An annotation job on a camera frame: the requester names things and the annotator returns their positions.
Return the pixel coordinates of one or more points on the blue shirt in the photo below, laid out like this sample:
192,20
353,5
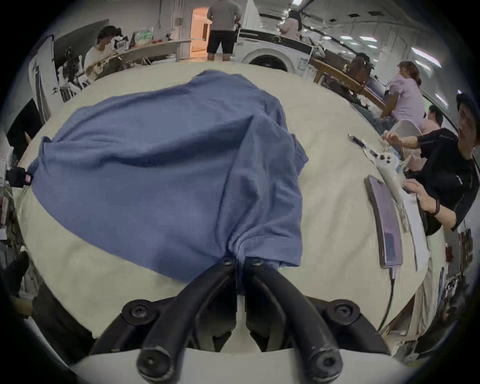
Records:
157,165

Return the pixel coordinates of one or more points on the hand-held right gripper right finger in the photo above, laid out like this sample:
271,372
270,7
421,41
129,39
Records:
296,318

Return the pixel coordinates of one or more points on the white washing machine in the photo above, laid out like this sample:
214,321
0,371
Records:
273,50

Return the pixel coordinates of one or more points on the white paper sheet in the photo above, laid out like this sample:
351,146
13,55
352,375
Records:
418,232

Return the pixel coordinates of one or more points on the bed with beige sheet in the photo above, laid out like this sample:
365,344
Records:
333,112

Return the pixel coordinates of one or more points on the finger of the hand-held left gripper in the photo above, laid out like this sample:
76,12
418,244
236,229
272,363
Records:
18,177

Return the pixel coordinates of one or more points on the wooden table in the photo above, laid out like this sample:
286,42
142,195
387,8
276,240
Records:
337,73

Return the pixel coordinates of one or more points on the white hand controller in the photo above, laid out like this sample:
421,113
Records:
388,170

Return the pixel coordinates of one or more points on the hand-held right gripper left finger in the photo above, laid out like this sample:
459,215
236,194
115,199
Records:
176,322

